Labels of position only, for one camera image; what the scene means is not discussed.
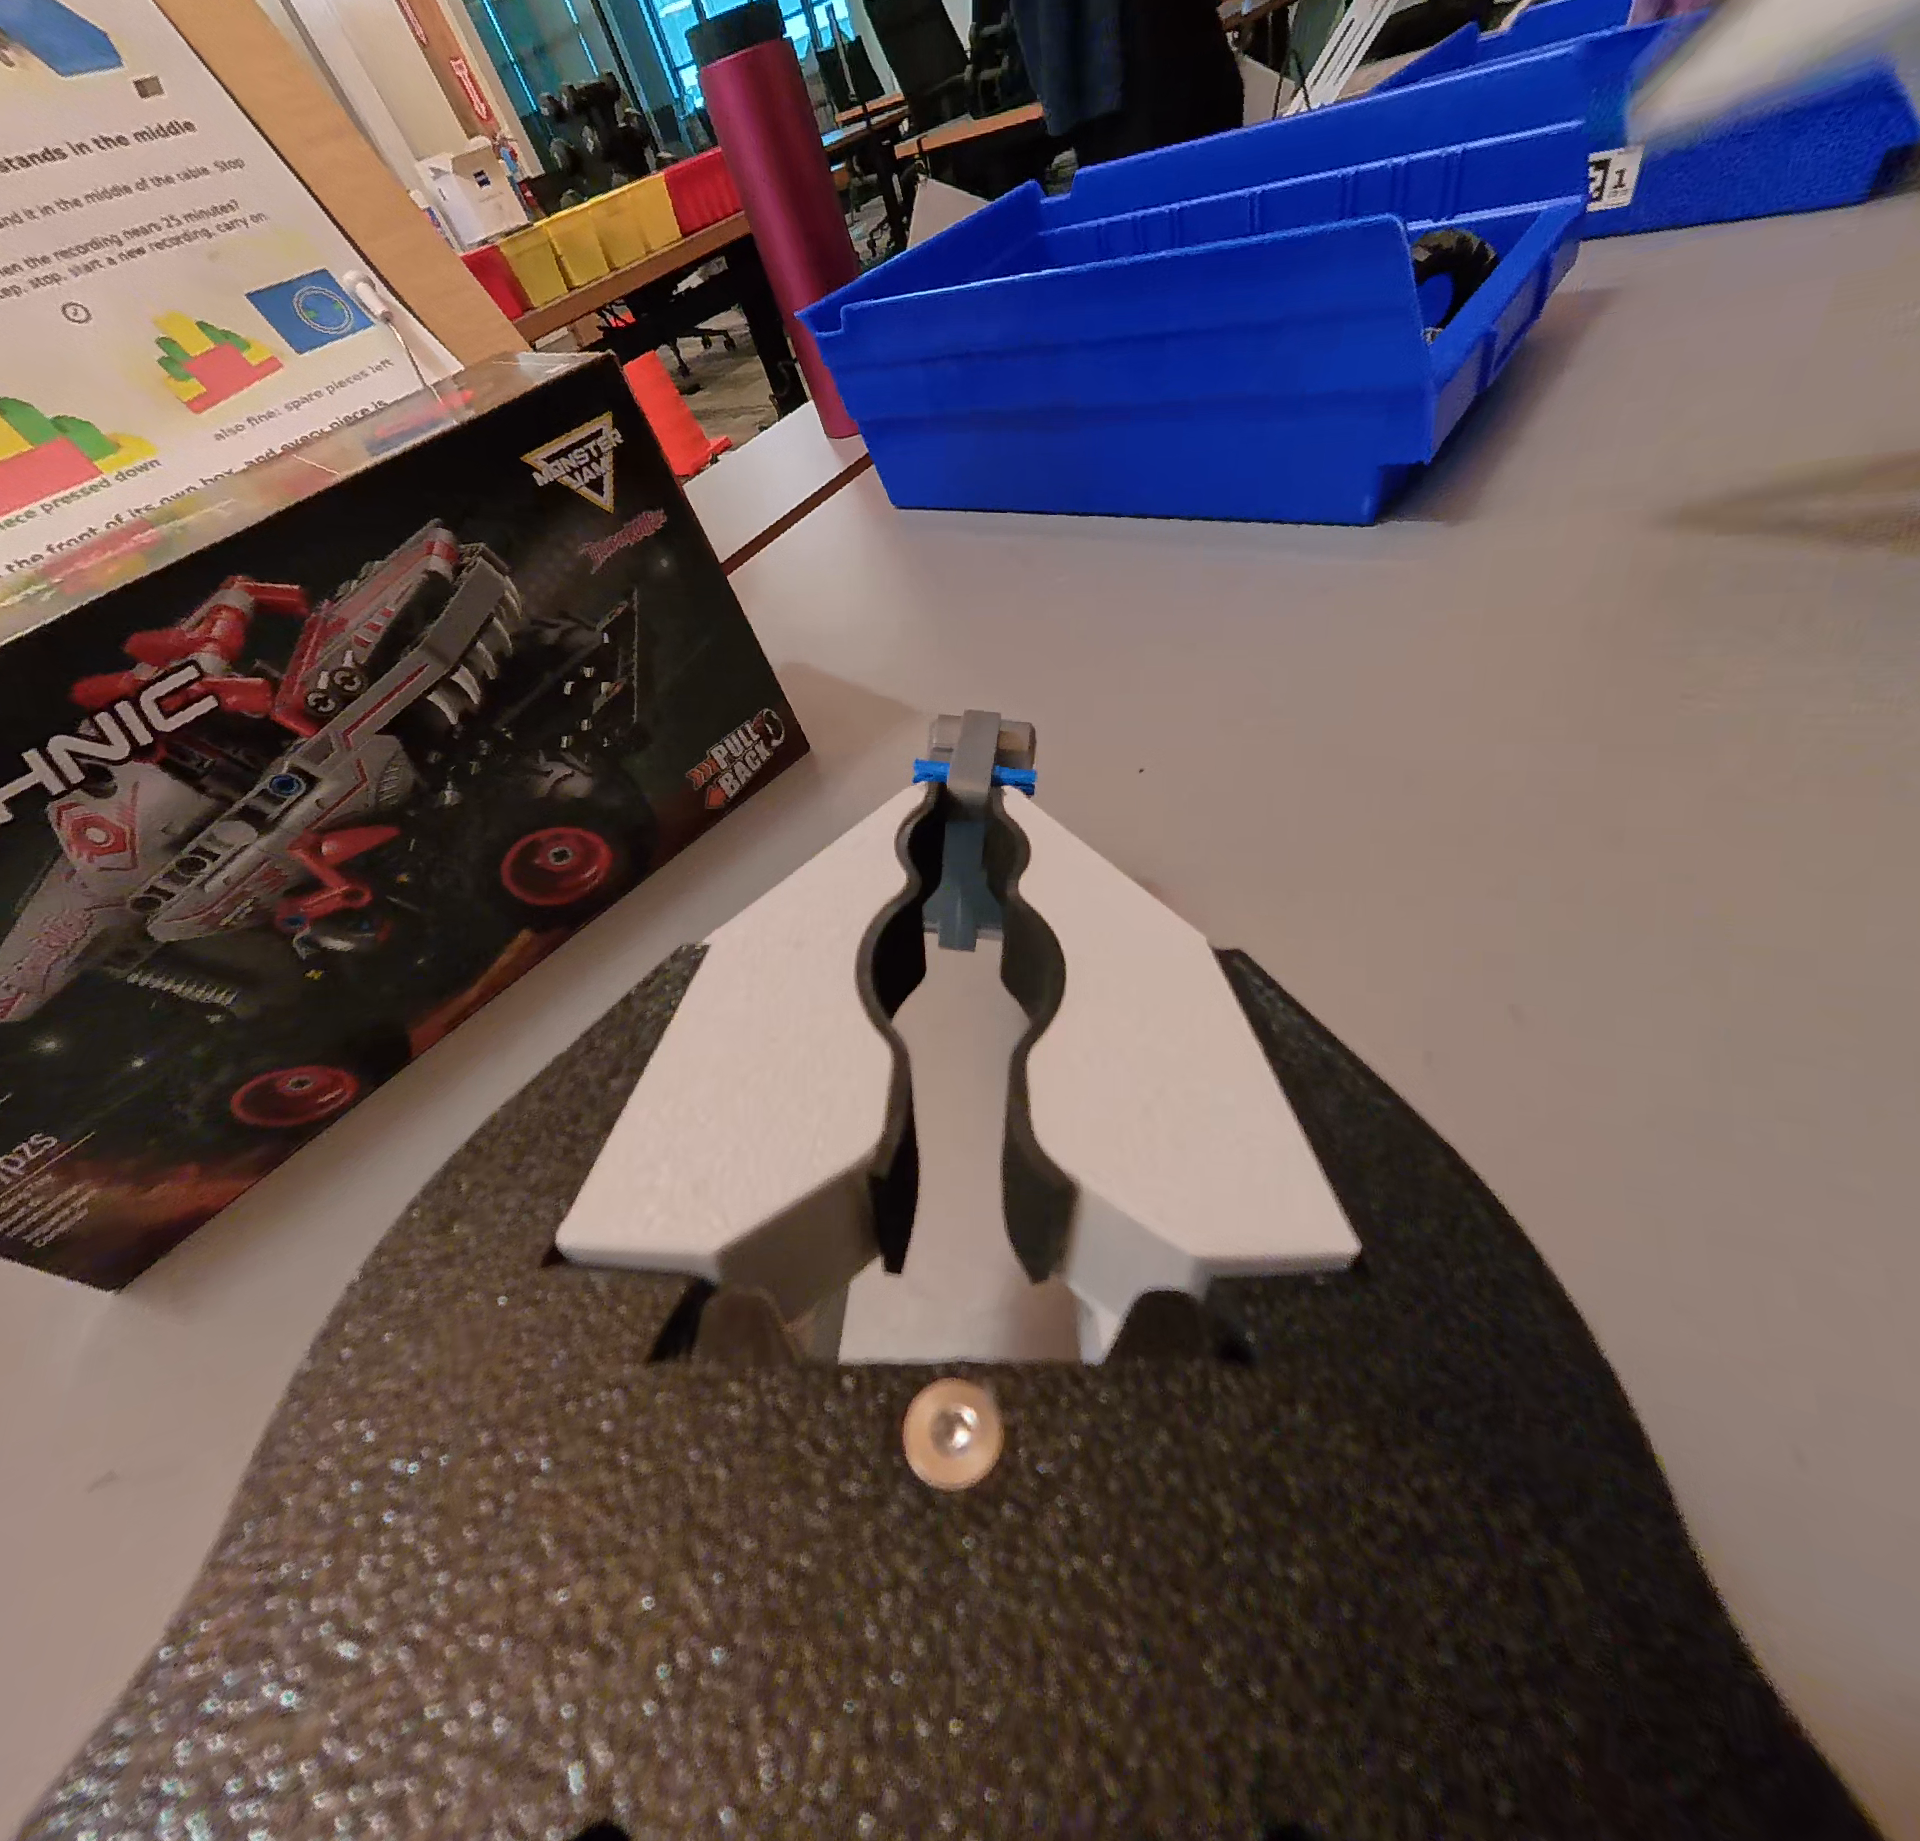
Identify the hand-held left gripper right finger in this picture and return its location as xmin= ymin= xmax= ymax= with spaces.
xmin=997 ymin=790 xmax=1365 ymax=1364

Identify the red plastic bin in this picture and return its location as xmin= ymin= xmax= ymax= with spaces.
xmin=661 ymin=150 xmax=748 ymax=233

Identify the white board stand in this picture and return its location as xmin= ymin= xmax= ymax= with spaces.
xmin=1275 ymin=0 xmax=1430 ymax=121

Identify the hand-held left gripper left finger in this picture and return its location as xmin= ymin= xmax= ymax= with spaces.
xmin=554 ymin=788 xmax=920 ymax=1364

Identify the blue plastic storage bin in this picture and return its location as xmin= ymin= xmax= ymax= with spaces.
xmin=1357 ymin=0 xmax=1920 ymax=243
xmin=795 ymin=115 xmax=1593 ymax=527

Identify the yellow plastic bin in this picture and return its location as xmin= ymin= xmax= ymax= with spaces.
xmin=495 ymin=174 xmax=679 ymax=313

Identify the black lego tyre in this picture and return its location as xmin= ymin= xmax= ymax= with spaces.
xmin=1409 ymin=227 xmax=1504 ymax=339

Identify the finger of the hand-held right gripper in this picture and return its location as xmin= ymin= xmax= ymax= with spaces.
xmin=1627 ymin=0 xmax=1920 ymax=150

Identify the maroon water bottle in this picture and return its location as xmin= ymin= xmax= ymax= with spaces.
xmin=697 ymin=16 xmax=873 ymax=444

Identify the orange traffic cone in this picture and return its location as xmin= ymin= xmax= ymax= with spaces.
xmin=618 ymin=354 xmax=733 ymax=483

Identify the white cardboard box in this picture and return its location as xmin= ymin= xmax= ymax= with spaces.
xmin=419 ymin=137 xmax=530 ymax=248

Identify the black lego set box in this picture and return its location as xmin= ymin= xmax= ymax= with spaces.
xmin=0 ymin=354 xmax=815 ymax=1290

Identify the grey lego chassis assembly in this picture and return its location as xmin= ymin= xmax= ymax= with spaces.
xmin=911 ymin=708 xmax=1043 ymax=958

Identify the printed instruction sheet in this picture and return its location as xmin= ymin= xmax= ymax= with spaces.
xmin=0 ymin=0 xmax=469 ymax=601

